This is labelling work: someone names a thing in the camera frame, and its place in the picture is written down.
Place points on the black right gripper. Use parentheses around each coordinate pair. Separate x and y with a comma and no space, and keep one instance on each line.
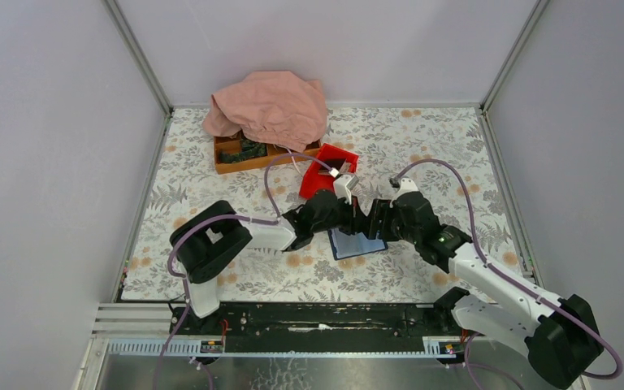
(382,210)

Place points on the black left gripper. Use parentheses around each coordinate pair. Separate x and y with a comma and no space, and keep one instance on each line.
(353,215)

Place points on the navy blue card holder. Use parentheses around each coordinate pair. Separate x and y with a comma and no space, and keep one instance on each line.
(345,246)

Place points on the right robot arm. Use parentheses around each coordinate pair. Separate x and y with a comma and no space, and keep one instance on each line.
(554,334)

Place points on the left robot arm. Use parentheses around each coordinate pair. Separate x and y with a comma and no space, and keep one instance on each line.
(203,247)

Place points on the red plastic bin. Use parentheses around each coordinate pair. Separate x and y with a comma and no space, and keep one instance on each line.
(317,177)

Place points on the wooden tray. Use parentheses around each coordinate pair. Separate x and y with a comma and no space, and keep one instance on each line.
(232,144)

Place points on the pink cloth garment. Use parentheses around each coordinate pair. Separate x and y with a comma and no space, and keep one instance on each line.
(271,107)

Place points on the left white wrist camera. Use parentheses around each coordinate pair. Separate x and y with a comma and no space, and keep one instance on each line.
(343,185)

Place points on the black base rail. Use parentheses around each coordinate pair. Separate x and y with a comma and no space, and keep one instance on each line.
(247,327)

